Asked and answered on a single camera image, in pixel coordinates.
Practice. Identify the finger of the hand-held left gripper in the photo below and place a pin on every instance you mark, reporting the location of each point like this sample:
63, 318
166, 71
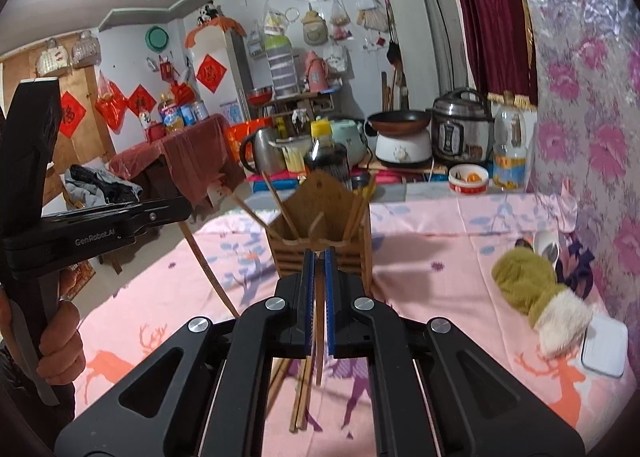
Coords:
160, 212

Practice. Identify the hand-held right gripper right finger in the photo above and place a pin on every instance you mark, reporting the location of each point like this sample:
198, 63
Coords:
331, 307

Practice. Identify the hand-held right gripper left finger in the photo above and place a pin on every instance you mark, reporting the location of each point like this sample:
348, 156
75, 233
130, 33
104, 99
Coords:
309, 307

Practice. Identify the single wooden chopstick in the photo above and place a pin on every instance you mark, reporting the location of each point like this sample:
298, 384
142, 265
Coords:
212, 277
280, 207
361, 207
319, 372
250, 211

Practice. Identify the wooden chopstick holder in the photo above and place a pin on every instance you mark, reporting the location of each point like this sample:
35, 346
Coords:
320, 217

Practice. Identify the pile of wooden chopsticks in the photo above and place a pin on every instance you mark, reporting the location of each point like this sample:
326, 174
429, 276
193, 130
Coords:
300, 402

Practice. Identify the person's left hand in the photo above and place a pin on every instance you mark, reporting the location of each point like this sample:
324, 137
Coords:
62, 347

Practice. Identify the wooden door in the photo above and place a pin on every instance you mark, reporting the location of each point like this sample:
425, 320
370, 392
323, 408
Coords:
85, 157

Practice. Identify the table with red cloth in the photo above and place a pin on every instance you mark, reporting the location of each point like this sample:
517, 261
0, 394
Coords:
185, 152

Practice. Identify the pile of dark clothes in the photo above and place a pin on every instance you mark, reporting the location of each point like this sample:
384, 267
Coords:
100, 184

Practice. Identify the group of drink bottles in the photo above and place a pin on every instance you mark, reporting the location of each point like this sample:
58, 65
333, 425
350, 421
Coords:
175, 114

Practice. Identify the red printed box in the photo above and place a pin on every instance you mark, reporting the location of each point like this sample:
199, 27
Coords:
82, 282

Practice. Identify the red gift box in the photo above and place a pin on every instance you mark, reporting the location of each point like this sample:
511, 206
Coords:
240, 134

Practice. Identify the steel electric kettle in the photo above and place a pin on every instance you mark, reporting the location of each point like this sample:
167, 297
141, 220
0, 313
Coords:
262, 152

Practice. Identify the white refrigerator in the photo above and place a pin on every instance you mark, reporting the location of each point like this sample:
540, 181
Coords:
220, 107

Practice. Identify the pink deer printed blanket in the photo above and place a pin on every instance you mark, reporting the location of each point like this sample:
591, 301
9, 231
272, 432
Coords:
440, 247

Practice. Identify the red paper square on refrigerator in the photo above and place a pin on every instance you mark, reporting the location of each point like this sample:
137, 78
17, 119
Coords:
211, 72

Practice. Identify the soy sauce bottle yellow cap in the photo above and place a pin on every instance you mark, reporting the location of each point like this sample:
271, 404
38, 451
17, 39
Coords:
327, 157

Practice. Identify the white electric cooker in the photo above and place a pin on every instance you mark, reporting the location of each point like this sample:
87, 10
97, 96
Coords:
402, 149

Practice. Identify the green plastic basin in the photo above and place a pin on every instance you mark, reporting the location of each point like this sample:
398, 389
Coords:
157, 37

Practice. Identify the red and white bowl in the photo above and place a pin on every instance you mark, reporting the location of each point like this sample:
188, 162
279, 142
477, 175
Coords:
467, 182

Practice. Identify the stacked plastic containers green lid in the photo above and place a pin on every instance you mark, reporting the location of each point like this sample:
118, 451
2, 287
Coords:
281, 67

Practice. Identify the olive and white plush cloth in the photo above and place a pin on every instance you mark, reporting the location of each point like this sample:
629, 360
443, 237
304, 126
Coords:
530, 282

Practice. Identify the panda plush toy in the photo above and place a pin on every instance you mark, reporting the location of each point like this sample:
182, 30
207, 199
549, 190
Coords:
207, 13

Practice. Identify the pink thermos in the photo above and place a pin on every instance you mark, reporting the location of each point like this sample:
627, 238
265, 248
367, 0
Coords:
316, 72

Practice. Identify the steel pressure cooker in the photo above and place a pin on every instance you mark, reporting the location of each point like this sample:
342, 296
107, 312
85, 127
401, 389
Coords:
460, 129

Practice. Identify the white cup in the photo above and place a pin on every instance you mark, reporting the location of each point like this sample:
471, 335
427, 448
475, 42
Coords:
542, 242

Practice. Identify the clear plastic oil bottle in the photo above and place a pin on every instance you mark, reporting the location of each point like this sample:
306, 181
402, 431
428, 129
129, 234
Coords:
510, 152

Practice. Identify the hanging beige bag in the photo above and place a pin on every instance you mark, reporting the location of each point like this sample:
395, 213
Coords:
315, 29

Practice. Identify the white rectangular container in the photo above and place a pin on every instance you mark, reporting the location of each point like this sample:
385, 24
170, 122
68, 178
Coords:
605, 347

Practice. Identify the maroon curtain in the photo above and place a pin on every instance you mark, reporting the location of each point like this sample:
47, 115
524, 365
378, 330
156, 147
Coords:
495, 12

